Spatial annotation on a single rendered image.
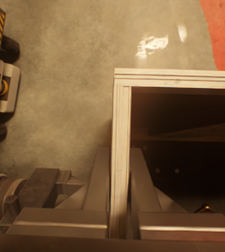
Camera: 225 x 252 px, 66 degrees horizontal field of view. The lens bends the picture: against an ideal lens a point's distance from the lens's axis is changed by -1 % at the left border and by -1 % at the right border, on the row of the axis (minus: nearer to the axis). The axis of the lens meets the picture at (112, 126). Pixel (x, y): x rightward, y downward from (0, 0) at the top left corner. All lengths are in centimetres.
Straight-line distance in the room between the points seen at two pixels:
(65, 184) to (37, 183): 5
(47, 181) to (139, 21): 103
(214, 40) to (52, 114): 106
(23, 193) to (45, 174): 5
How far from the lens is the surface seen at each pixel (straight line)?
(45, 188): 34
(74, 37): 118
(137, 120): 90
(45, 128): 116
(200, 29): 127
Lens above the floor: 107
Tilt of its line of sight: 85 degrees down
